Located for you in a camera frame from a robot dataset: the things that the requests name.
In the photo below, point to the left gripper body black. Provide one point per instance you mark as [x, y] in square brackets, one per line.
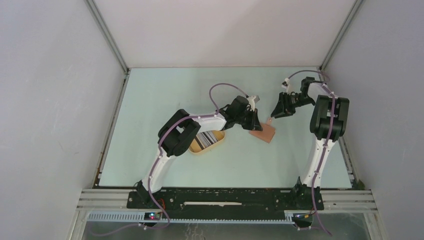
[248, 114]

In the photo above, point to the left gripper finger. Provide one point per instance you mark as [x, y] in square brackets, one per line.
[255, 123]
[247, 125]

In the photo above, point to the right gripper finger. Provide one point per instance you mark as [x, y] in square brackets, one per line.
[283, 101]
[282, 111]

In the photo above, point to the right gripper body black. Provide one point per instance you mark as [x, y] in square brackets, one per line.
[295, 101]

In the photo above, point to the brown leather card holder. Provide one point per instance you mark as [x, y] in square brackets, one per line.
[267, 133]

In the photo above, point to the oval wooden tray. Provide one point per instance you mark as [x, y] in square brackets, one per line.
[195, 149]

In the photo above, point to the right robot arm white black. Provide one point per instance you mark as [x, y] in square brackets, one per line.
[328, 123]

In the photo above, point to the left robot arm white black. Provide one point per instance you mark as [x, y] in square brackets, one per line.
[176, 136]

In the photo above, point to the striped cards in tray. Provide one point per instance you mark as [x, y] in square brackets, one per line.
[206, 139]

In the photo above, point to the right controller board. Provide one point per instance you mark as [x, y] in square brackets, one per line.
[302, 217]

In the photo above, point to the controller board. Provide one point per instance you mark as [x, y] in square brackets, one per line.
[302, 217]
[152, 216]

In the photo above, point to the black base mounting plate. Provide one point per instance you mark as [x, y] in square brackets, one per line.
[223, 203]

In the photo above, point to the left controller board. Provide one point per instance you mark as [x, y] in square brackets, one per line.
[152, 216]

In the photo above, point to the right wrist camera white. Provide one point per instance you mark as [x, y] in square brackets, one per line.
[286, 84]

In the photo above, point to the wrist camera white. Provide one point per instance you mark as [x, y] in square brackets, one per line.
[286, 84]
[252, 100]

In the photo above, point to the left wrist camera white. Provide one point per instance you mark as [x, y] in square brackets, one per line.
[252, 100]

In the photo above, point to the white cable duct strip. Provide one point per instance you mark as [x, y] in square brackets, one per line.
[137, 217]

